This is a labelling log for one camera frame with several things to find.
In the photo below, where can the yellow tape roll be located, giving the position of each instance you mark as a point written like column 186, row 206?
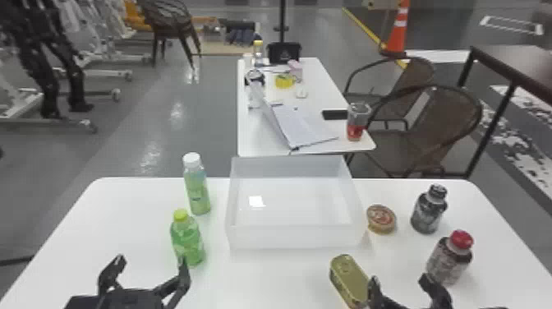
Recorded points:
column 284, row 80

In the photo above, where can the white side table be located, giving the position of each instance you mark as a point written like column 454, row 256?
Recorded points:
column 258, row 129

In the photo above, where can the red cup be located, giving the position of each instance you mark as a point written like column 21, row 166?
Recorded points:
column 357, row 123

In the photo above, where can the dark side table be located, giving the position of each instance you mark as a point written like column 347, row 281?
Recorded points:
column 517, row 64

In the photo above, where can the yellow can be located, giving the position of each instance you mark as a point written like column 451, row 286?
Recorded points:
column 348, row 279

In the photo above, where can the grey laptop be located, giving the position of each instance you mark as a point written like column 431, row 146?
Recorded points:
column 297, row 125

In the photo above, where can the dark bottle with black cap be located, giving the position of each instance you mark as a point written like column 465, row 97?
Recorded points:
column 428, row 211

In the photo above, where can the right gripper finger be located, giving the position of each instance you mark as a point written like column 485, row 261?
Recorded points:
column 374, row 295
column 437, row 295

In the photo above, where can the orange cone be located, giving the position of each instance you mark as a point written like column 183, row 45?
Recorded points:
column 397, row 30

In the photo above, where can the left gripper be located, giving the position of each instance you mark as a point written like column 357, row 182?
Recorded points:
column 125, row 300

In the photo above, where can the clear bottle with yellow cap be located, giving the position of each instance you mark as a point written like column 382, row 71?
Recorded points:
column 258, row 54

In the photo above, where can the brown chair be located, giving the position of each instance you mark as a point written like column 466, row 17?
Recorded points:
column 170, row 17
column 431, row 125
column 414, row 73

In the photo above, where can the dark bottle with red cap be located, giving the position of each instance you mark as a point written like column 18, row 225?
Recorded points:
column 448, row 259

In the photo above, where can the green bottle with white cap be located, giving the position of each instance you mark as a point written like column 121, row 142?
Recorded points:
column 196, row 185

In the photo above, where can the black bag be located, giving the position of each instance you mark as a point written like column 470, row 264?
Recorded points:
column 283, row 52

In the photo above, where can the clear box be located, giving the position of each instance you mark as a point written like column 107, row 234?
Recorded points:
column 293, row 231

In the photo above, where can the black phone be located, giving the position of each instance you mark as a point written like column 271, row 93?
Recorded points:
column 334, row 114

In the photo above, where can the round brown can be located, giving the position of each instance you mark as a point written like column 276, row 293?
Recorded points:
column 381, row 218

